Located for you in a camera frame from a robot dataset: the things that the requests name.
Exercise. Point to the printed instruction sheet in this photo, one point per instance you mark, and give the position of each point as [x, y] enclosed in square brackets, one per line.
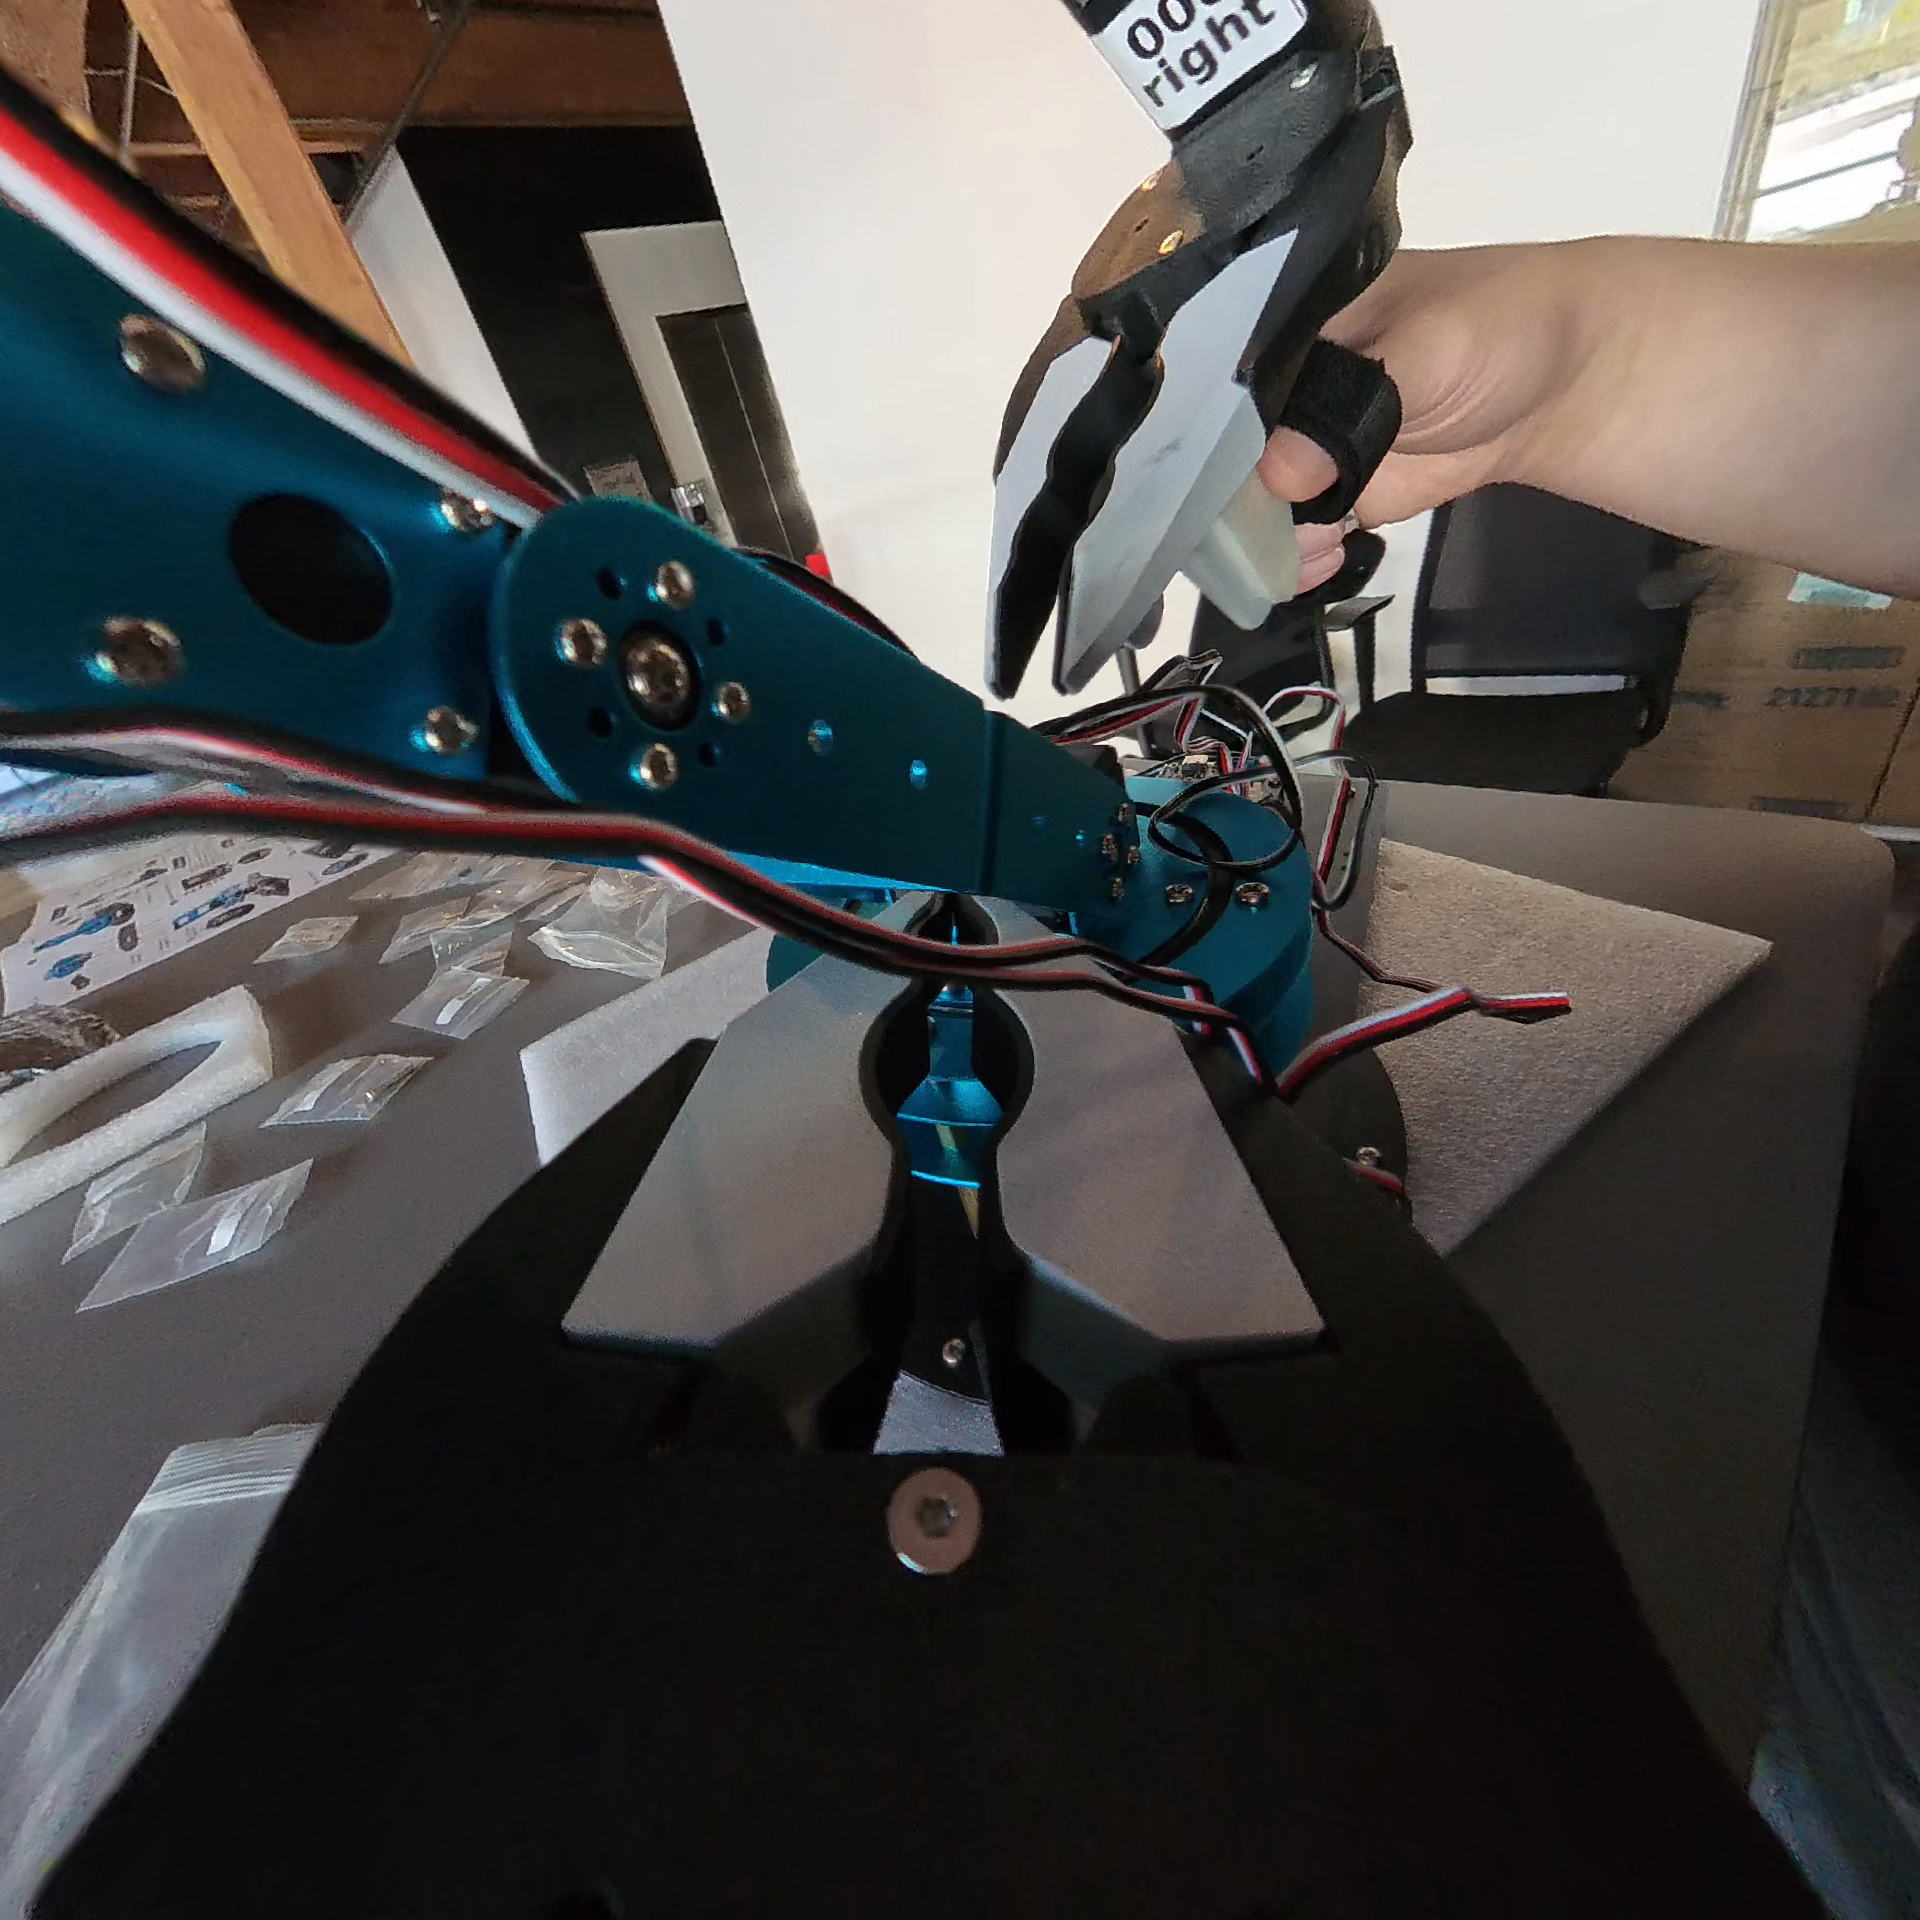
[90, 915]

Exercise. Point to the thick wooden support post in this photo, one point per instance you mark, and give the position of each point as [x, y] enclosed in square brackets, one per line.
[254, 166]

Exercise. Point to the robot control circuit board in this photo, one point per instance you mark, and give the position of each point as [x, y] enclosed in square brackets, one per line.
[1200, 773]

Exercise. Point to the pile of small plastic bags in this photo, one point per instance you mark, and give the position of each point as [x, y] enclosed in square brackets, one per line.
[450, 992]

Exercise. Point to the blue toy robot arm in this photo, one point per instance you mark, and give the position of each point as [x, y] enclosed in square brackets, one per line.
[225, 570]

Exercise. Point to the person's dark shirt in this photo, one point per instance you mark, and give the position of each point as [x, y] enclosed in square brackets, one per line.
[1860, 1350]

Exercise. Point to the crumpled antistatic bag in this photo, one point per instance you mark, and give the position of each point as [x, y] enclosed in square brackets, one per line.
[46, 1034]

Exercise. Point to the person's right forearm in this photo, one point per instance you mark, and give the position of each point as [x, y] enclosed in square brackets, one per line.
[1756, 389]

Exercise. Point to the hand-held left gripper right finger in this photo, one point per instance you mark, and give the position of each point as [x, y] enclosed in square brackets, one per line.
[1171, 1200]

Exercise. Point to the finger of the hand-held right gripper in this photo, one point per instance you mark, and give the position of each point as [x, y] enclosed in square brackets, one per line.
[1042, 466]
[1185, 435]

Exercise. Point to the white foam frame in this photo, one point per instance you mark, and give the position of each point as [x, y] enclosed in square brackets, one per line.
[240, 1034]

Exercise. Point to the person's right hand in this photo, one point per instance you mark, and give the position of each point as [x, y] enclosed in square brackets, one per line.
[1470, 374]

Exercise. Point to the large cardboard box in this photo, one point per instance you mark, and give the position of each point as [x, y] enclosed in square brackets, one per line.
[1802, 704]

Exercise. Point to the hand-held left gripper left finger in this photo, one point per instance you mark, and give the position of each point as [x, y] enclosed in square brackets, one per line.
[720, 1200]

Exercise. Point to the white foam sheet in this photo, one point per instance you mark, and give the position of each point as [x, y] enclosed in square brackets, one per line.
[1575, 1019]

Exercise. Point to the large clear plastic bag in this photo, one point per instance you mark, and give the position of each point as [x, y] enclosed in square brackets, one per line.
[136, 1576]

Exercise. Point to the black office chair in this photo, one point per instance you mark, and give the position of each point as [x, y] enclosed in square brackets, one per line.
[1529, 630]
[1276, 660]

